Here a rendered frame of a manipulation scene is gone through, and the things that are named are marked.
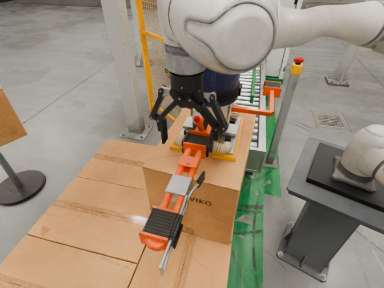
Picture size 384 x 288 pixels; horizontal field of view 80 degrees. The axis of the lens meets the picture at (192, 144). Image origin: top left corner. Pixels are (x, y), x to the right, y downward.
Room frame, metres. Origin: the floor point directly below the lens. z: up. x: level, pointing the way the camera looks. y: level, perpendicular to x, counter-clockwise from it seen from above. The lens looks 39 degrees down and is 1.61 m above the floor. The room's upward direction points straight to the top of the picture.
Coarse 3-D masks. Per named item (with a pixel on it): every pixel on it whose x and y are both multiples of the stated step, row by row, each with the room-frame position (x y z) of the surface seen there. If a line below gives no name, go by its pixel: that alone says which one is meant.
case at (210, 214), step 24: (168, 144) 0.82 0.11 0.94; (240, 144) 0.81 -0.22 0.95; (144, 168) 0.67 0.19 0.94; (168, 168) 0.66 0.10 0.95; (216, 168) 0.66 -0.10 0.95; (240, 168) 0.66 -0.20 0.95; (216, 192) 0.57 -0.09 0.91; (240, 192) 0.79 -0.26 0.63; (192, 216) 0.60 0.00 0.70; (216, 216) 0.57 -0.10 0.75; (216, 240) 0.56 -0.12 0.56
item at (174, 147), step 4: (188, 116) 1.02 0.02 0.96; (192, 116) 0.98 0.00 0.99; (180, 132) 0.88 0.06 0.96; (184, 132) 0.85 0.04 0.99; (176, 136) 0.85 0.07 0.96; (172, 144) 0.79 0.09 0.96; (176, 144) 0.79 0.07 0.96; (172, 148) 0.77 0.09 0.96; (176, 148) 0.77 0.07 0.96; (180, 148) 0.76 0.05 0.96
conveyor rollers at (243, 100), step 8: (248, 72) 2.71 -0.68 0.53; (240, 80) 2.47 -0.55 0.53; (248, 80) 2.45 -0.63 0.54; (256, 80) 2.44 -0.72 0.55; (248, 88) 2.27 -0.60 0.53; (256, 88) 2.26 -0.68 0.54; (240, 96) 2.05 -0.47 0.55; (248, 96) 2.09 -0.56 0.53; (256, 96) 2.08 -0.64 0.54; (240, 104) 1.94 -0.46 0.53; (248, 104) 1.92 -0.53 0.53; (256, 104) 1.91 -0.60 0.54; (256, 120) 1.64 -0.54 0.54; (256, 128) 1.55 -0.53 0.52; (256, 136) 1.40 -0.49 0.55; (256, 144) 1.30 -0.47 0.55
